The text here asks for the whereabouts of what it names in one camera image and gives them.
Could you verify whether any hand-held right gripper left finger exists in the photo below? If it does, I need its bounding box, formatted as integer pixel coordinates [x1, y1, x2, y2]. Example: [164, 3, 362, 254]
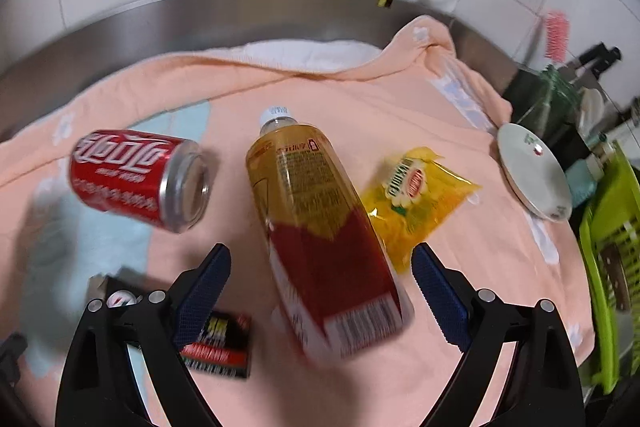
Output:
[55, 243, 233, 427]

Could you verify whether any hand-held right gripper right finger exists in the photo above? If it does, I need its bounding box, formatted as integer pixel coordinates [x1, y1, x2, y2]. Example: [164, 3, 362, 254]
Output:
[411, 243, 586, 427]

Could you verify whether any plastic bottle red yellow label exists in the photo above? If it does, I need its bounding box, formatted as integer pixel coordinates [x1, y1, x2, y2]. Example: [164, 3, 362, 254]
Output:
[244, 105, 417, 360]

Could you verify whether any black snack packet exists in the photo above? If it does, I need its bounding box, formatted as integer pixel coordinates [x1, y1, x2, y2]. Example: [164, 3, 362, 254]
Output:
[89, 276, 252, 381]

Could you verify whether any yellow snack packet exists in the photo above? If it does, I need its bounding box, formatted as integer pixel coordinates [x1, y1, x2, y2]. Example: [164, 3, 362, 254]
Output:
[361, 146, 485, 277]

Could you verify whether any red soda can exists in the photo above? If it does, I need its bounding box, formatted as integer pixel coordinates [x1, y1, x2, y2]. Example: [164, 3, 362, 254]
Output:
[69, 129, 212, 234]

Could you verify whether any white plate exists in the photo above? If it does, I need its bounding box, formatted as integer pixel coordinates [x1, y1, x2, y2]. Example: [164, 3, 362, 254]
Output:
[496, 122, 574, 224]

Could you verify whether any green dish rack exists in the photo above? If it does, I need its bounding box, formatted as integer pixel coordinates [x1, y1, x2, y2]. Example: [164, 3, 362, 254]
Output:
[578, 141, 640, 400]

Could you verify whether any teal bottle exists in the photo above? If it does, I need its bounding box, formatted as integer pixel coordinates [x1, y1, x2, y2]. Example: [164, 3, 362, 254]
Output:
[566, 154, 608, 208]

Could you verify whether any peach towel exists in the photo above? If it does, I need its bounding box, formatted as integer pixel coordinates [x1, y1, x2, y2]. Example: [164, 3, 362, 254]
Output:
[0, 14, 598, 427]

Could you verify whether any dark green utensil holder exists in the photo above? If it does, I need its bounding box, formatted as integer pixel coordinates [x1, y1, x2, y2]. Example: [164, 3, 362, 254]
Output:
[502, 66, 583, 148]

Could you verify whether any pink brush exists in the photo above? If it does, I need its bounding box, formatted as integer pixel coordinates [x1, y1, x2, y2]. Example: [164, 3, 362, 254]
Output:
[542, 9, 572, 62]

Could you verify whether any cleaver with wooden handle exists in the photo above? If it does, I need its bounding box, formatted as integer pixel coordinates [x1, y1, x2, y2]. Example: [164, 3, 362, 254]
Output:
[596, 241, 633, 314]

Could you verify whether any black utensil handle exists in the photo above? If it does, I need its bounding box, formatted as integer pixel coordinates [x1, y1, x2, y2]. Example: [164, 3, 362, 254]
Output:
[574, 43, 624, 75]

